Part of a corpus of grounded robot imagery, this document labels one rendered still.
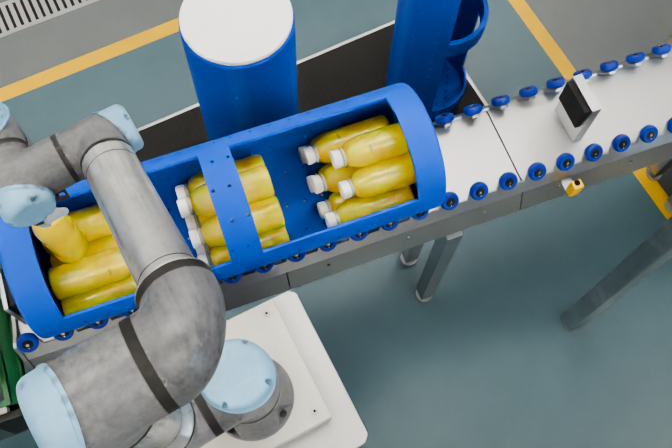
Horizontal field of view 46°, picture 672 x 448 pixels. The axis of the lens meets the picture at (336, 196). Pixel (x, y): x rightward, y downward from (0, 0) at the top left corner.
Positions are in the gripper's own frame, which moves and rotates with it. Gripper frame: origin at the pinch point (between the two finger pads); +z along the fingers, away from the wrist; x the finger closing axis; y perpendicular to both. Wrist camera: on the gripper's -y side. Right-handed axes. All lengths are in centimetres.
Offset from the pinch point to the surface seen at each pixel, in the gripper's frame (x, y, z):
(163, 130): 76, 22, 117
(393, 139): -1, 69, 14
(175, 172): 12.8, 24.0, 26.0
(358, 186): -7, 59, 19
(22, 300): -10.1, -9.5, 12.4
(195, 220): -0.4, 25.0, 24.2
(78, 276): -6.7, 0.2, 18.1
